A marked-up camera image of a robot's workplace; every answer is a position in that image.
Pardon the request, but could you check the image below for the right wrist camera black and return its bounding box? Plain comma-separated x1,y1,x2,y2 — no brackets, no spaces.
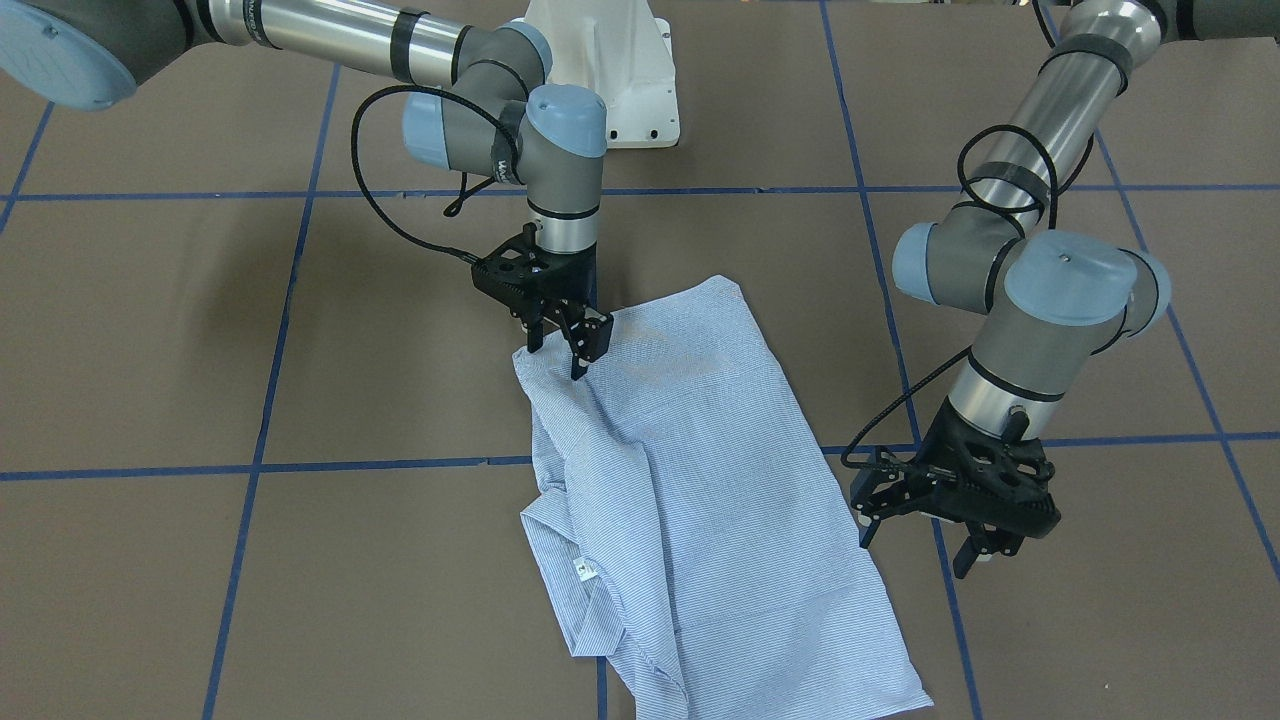
471,222,558,328

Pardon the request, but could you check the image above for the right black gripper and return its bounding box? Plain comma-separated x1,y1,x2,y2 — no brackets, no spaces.
524,245,614,380

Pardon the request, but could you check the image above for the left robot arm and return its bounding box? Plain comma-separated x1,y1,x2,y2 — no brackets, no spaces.
840,1,1277,579

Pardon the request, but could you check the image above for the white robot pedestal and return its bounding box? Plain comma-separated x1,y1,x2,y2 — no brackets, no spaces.
524,1,682,149

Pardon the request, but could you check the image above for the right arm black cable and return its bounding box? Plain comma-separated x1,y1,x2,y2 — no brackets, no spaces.
349,85,526,263

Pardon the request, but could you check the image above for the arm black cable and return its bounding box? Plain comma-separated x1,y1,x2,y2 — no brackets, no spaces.
349,85,526,263
840,0,1096,473

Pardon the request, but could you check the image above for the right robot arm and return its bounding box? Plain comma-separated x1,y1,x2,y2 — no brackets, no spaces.
1,1,613,379

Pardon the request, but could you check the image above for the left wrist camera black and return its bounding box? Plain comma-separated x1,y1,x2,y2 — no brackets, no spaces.
957,405,1061,539

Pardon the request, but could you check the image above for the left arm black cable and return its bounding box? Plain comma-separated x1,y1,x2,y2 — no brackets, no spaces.
840,0,1096,473

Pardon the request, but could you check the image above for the light blue striped shirt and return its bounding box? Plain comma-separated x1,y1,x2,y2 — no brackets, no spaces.
513,275,932,719

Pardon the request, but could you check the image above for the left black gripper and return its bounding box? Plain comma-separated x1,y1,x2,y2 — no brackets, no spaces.
850,400,1021,580

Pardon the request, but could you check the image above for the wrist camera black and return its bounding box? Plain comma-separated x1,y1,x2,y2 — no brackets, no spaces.
471,222,558,328
957,405,1061,539

